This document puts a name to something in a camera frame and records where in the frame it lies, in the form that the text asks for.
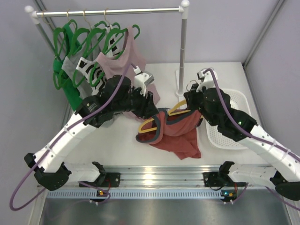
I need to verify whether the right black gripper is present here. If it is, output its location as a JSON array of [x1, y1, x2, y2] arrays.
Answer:
[[184, 82, 217, 127]]

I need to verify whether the yellow hanger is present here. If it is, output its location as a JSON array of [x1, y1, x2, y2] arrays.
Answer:
[[138, 100, 190, 134]]

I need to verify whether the red tank top blue trim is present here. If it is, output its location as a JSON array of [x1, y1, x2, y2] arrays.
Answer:
[[135, 108, 203, 160]]

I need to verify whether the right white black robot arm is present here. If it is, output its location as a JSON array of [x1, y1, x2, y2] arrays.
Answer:
[[184, 84, 300, 201]]

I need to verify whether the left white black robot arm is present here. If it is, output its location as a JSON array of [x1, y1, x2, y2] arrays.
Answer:
[[24, 72, 158, 191]]

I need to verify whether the pink tank top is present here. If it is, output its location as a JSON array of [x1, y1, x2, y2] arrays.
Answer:
[[96, 26, 161, 121]]

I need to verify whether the black white striped top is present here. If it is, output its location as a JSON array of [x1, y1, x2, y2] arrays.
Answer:
[[76, 26, 124, 95]]

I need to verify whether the green hanger under pink top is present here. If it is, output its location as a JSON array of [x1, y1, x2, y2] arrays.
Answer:
[[89, 24, 141, 87]]

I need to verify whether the grey top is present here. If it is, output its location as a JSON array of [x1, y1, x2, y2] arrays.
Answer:
[[62, 26, 108, 111]]

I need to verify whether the green top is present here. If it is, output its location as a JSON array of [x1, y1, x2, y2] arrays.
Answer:
[[52, 23, 85, 111]]

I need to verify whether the green hanger under striped top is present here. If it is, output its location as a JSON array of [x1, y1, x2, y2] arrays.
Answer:
[[73, 21, 111, 88]]

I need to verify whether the white perforated plastic basket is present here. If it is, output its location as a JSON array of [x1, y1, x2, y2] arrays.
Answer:
[[205, 89, 251, 150]]

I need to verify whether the silver clothes rack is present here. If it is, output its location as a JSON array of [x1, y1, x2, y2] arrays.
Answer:
[[24, 0, 190, 97]]

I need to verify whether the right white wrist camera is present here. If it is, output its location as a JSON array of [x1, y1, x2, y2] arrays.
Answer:
[[186, 67, 218, 92]]

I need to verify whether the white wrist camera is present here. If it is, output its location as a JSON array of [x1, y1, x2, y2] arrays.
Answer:
[[186, 67, 218, 92], [134, 66, 154, 96]]

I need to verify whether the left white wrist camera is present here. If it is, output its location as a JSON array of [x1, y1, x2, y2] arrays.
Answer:
[[134, 66, 154, 96]]

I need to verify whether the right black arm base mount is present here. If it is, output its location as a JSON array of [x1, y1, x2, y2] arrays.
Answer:
[[203, 172, 234, 188]]

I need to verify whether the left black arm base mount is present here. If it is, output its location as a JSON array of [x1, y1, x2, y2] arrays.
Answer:
[[84, 172, 120, 188]]

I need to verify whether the slotted white cable duct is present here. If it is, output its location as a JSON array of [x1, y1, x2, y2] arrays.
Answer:
[[47, 188, 225, 199]]

